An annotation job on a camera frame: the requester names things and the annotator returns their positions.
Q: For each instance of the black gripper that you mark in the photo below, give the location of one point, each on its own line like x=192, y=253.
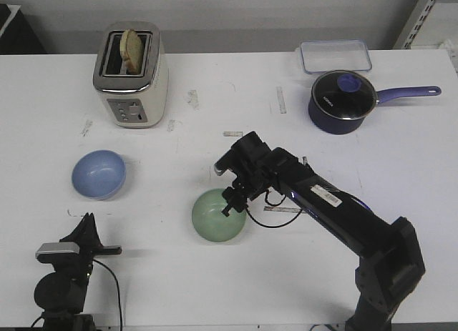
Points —
x=90, y=245
x=252, y=179

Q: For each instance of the green bowl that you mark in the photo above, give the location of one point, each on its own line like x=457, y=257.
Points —
x=209, y=221

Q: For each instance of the blue bowl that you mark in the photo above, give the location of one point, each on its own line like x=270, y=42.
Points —
x=99, y=174

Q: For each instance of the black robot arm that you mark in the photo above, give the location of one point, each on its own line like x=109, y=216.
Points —
x=390, y=258
x=62, y=293

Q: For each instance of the dark blue saucepan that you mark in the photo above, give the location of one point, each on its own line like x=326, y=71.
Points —
x=336, y=126

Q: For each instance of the cream and chrome toaster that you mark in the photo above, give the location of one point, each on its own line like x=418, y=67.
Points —
x=133, y=101

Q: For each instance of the glass pot lid blue knob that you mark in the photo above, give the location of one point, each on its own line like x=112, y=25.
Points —
x=343, y=95

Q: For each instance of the clear plastic food container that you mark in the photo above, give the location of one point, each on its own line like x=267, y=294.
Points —
x=317, y=57

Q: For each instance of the toast slice in toaster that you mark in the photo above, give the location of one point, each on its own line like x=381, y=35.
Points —
x=131, y=51

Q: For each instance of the metal shelf upright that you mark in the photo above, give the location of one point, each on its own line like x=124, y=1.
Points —
x=431, y=24

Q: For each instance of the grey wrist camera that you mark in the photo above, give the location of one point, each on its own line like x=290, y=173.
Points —
x=53, y=252
x=226, y=163

